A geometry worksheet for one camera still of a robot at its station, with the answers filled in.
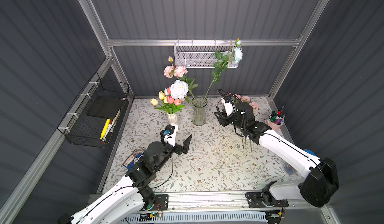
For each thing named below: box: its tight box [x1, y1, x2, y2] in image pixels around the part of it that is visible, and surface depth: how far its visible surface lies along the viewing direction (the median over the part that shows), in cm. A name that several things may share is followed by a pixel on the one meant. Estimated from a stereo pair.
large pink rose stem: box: [240, 95, 251, 103], surface depth 114 cm
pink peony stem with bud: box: [163, 56, 198, 103], surface depth 84 cm
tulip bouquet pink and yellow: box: [150, 86, 186, 115], surface depth 81 cm
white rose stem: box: [170, 79, 189, 100], surface depth 65 cm
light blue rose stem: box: [204, 37, 243, 97], surface depth 79 cm
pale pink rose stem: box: [249, 101, 260, 114], surface depth 113 cm
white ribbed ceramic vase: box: [167, 112, 178, 124], surface depth 92 cm
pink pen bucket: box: [268, 106, 286, 131], surface depth 93 cm
